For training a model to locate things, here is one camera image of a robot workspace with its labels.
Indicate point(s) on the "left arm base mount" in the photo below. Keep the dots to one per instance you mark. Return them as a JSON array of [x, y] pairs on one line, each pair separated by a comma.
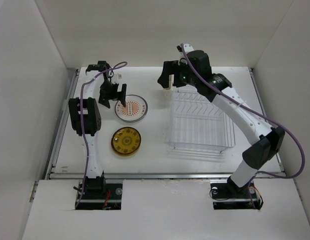
[[99, 194]]

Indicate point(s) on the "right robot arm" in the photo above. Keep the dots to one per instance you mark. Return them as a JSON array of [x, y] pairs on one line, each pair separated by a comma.
[[193, 68]]

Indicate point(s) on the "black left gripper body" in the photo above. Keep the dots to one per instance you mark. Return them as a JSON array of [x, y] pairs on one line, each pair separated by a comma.
[[109, 90]]

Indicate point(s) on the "orange sunburst plate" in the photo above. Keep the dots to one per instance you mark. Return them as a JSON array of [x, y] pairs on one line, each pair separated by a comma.
[[136, 108]]

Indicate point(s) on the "clear wire dish rack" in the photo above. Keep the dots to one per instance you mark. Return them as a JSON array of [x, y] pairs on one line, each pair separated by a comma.
[[198, 125]]

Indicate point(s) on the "yellow patterned plate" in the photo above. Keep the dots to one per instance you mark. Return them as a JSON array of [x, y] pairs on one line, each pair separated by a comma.
[[126, 141]]

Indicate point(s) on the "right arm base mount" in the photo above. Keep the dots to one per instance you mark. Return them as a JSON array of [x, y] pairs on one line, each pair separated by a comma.
[[247, 198]]

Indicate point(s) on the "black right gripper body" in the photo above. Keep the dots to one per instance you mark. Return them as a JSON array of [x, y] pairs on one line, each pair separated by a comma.
[[182, 76]]

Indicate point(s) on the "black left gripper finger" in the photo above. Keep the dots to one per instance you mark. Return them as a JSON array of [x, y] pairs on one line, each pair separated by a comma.
[[104, 102], [122, 95]]

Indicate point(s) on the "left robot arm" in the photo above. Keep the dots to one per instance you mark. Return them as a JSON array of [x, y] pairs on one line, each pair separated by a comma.
[[84, 112]]

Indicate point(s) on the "aluminium table frame rail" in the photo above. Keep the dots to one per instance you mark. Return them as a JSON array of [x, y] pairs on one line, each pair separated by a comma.
[[155, 155]]

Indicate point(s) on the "cream cutlery holder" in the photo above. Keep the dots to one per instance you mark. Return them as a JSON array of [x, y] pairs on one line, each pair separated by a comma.
[[168, 90]]

